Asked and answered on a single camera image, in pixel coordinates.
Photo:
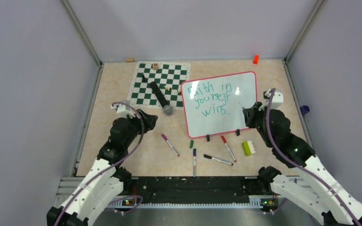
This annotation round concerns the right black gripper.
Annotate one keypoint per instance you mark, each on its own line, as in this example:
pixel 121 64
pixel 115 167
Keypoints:
pixel 251 112

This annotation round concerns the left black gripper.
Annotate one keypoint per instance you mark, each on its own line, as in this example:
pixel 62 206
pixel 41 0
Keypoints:
pixel 148 122

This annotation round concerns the pink framed whiteboard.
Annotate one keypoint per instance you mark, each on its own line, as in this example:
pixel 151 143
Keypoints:
pixel 214 105

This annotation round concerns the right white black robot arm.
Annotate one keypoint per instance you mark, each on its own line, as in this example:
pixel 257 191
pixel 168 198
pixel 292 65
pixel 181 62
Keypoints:
pixel 330 204

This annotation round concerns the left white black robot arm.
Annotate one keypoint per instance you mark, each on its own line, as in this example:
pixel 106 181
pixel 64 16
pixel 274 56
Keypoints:
pixel 106 178

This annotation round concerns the purple cap marker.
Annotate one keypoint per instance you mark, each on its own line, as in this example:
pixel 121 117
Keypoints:
pixel 170 145

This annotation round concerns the black microphone grey head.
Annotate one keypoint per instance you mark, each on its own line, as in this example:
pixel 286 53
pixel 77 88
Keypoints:
pixel 168 110

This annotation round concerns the lime green lego brick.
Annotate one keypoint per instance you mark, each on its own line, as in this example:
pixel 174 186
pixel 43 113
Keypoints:
pixel 248 148

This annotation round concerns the red cap marker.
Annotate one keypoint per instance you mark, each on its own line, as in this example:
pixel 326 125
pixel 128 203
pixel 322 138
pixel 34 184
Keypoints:
pixel 228 148

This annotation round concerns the green white chess mat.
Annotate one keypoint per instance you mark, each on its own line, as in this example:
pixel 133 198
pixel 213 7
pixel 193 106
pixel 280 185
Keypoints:
pixel 169 74

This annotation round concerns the purple block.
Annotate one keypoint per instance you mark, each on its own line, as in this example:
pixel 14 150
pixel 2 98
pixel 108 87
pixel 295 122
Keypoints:
pixel 304 109

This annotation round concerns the blue cap marker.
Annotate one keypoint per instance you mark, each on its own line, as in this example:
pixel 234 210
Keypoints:
pixel 194 162

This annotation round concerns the brown chess piece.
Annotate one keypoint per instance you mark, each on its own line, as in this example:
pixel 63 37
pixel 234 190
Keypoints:
pixel 155 66

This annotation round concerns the orange block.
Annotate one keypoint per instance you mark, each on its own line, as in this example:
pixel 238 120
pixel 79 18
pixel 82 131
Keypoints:
pixel 256 59

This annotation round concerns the black cap marker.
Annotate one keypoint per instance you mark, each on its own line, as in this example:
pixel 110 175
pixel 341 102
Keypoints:
pixel 216 159

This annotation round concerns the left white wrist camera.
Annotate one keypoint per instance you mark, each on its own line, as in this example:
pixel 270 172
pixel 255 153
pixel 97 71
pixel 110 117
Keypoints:
pixel 123 110

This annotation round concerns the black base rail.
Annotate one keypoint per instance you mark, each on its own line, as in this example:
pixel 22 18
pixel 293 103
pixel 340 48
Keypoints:
pixel 198 190

